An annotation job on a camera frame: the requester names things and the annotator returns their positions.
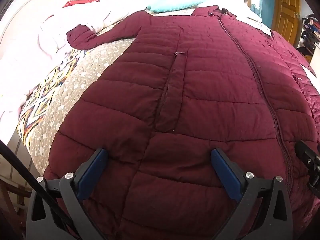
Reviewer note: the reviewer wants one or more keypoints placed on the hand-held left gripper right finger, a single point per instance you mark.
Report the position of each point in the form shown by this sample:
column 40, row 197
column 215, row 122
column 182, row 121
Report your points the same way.
column 226, row 172

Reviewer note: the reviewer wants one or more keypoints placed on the brown wooden furniture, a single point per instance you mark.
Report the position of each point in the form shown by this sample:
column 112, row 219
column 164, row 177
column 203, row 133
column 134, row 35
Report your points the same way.
column 12, row 200

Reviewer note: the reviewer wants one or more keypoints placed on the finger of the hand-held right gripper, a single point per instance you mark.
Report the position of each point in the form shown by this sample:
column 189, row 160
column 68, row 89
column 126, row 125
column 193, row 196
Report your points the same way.
column 311, row 162

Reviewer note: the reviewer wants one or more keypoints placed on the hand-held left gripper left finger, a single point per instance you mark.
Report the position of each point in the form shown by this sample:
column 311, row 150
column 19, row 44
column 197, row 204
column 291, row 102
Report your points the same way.
column 91, row 172

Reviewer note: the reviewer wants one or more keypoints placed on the teal pillow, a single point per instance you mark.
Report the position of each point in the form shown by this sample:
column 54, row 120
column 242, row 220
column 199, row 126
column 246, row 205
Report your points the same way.
column 175, row 5

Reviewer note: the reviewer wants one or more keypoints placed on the patterned bedspread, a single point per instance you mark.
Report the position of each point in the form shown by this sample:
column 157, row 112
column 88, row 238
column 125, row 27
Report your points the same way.
column 100, row 62

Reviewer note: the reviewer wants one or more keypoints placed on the maroon quilted coat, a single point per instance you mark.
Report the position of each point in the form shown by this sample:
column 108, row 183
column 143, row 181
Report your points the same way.
column 200, row 92

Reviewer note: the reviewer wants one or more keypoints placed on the cluttered white shelf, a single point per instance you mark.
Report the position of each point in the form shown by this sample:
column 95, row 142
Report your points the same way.
column 308, row 37

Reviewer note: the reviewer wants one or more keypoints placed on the wooden door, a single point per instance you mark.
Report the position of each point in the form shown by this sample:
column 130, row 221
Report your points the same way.
column 285, row 12

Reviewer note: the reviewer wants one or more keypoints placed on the pink white quilt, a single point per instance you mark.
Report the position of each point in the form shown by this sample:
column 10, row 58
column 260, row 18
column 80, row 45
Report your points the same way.
column 50, row 30

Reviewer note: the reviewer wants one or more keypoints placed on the red cloth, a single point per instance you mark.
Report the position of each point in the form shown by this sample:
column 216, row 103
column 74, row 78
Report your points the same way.
column 75, row 3

